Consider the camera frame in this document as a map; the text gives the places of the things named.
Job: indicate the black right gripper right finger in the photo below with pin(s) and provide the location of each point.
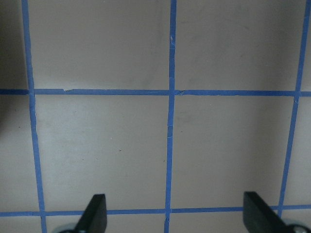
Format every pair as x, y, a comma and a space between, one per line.
258, 217

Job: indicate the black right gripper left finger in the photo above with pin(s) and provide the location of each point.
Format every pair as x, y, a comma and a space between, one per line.
93, 219

